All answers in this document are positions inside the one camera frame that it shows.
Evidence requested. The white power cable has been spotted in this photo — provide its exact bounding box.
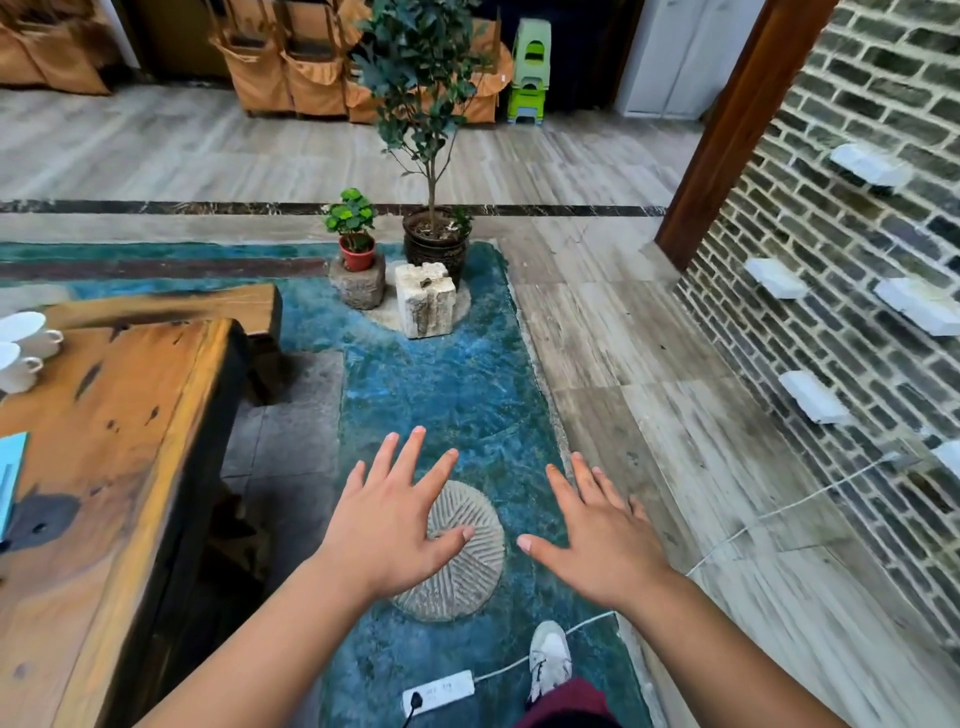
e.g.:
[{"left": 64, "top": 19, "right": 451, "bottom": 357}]
[{"left": 474, "top": 452, "right": 897, "bottom": 684}]

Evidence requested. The pale stone block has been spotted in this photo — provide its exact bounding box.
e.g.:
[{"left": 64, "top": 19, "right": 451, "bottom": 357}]
[{"left": 394, "top": 261, "right": 458, "bottom": 340}]

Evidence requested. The round millstone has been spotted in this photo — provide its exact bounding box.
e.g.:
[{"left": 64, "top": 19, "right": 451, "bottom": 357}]
[{"left": 390, "top": 480, "right": 507, "bottom": 624}]

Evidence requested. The stack of green plastic stools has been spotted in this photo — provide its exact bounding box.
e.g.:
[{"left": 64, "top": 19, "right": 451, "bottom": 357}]
[{"left": 506, "top": 18, "right": 553, "bottom": 126}]

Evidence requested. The maroon trouser leg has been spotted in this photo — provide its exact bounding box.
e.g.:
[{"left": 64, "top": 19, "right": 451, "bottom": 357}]
[{"left": 514, "top": 678, "right": 624, "bottom": 728}]

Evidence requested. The white cup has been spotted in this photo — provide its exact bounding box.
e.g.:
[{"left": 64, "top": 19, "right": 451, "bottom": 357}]
[
  {"left": 0, "top": 342, "right": 45, "bottom": 396},
  {"left": 0, "top": 311, "right": 66, "bottom": 361}
]

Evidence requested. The person's right hand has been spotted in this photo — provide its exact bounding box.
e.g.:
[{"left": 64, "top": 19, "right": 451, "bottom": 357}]
[{"left": 516, "top": 452, "right": 672, "bottom": 612}]

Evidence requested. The person's left hand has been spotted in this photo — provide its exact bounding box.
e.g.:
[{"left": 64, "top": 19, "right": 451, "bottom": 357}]
[{"left": 316, "top": 426, "right": 477, "bottom": 602}]

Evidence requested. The white power strip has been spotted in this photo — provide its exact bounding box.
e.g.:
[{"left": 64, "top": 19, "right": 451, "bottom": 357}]
[{"left": 402, "top": 670, "right": 477, "bottom": 717}]

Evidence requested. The small plant in red pot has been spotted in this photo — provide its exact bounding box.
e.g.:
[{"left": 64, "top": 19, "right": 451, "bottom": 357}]
[{"left": 323, "top": 188, "right": 378, "bottom": 273}]

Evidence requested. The small tree in dark pot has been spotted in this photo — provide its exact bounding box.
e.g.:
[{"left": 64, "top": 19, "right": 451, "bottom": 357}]
[{"left": 351, "top": 0, "right": 500, "bottom": 288}]

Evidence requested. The person's left forearm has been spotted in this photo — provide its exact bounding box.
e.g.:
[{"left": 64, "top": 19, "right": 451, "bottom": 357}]
[{"left": 133, "top": 551, "right": 376, "bottom": 728}]

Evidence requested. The person's right forearm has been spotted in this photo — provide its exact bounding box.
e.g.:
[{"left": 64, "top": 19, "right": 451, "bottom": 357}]
[{"left": 616, "top": 570, "right": 852, "bottom": 728}]

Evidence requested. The white sneaker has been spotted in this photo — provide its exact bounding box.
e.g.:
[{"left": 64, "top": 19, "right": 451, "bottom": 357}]
[{"left": 528, "top": 621, "right": 573, "bottom": 706}]

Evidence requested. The row of orange covered chairs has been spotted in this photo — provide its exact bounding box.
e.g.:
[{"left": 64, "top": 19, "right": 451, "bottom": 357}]
[{"left": 0, "top": 0, "right": 515, "bottom": 126}]

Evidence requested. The wooden bench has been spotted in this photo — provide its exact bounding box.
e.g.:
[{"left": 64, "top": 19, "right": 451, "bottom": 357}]
[{"left": 42, "top": 283, "right": 285, "bottom": 406}]

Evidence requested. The round stone pedestal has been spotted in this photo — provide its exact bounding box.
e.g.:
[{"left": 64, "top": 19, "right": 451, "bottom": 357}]
[{"left": 328, "top": 253, "right": 387, "bottom": 311}]

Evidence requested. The wooden slab table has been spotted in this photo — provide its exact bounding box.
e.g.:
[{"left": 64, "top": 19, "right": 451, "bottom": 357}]
[{"left": 0, "top": 318, "right": 251, "bottom": 728}]

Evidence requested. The white door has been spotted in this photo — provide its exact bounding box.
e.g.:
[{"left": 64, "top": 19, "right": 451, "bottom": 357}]
[{"left": 613, "top": 0, "right": 766, "bottom": 121}]

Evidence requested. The brown wooden pillar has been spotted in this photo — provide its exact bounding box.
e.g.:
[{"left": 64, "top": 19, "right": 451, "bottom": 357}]
[{"left": 654, "top": 0, "right": 840, "bottom": 273}]

